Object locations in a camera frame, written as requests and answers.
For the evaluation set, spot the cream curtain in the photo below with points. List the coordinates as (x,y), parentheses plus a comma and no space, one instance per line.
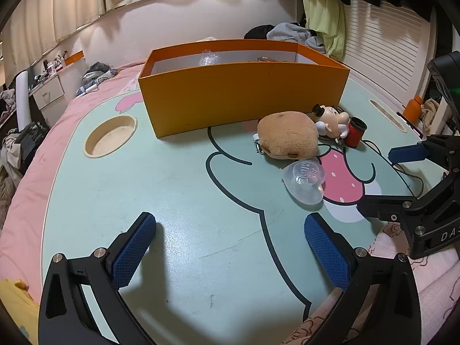
(90,3)

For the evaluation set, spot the orange cardboard box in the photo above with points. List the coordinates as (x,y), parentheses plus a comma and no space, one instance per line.
(233,93)

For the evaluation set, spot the blue and white clothes pile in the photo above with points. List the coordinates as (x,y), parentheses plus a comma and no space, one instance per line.
(97,77)

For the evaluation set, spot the red cylindrical canister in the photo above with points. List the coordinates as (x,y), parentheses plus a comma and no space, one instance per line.
(355,133)

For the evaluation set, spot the cluster of small bottles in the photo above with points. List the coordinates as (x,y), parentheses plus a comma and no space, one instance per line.
(52,65)

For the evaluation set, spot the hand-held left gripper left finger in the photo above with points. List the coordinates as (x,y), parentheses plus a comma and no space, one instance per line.
(133,251)

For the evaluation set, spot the grey garment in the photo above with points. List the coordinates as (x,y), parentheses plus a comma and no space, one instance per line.
(291,34)

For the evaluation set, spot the clear heart-shaped plastic case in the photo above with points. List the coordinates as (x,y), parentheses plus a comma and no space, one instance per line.
(303,187)

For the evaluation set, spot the white nightstand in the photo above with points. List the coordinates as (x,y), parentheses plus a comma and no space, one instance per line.
(48,91)

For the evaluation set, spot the white slatted door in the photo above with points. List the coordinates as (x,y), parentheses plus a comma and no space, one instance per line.
(384,43)

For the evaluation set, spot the yellow cloth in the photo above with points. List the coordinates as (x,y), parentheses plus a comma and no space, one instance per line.
(18,312)

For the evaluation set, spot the cartoon mouse figurine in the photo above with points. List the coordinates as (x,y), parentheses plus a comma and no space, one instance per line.
(332,120)

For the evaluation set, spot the brown plush toy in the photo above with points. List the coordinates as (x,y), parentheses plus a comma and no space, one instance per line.
(287,134)

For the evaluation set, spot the orange bottle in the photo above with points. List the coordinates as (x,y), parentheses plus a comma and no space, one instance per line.
(413,109)

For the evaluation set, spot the grey cloth pile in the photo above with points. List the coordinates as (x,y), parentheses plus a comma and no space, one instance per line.
(9,154)

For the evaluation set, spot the mint green cartoon bed table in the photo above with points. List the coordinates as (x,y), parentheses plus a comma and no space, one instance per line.
(179,194)

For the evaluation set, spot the white paper roll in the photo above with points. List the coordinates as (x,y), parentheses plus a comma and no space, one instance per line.
(23,100)

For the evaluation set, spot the cream padded headboard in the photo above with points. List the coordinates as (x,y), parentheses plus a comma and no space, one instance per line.
(179,14)

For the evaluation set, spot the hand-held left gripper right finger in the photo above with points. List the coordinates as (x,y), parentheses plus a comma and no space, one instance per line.
(327,251)

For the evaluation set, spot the pink printed cloth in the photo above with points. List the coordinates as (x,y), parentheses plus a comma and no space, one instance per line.
(431,287)

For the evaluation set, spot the dark bag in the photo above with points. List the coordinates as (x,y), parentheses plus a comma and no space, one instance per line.
(32,136)

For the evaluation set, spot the pink bed sheet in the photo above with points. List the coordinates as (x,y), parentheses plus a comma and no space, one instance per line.
(32,201)

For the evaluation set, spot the yellow-green garment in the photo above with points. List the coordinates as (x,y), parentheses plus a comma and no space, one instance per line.
(323,18)

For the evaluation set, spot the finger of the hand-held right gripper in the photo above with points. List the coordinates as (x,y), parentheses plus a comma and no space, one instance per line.
(388,206)
(408,153)

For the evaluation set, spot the flat orange box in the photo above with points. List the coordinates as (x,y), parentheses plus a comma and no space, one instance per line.
(74,58)

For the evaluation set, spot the black garment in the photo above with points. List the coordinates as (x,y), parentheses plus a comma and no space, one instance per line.
(258,31)

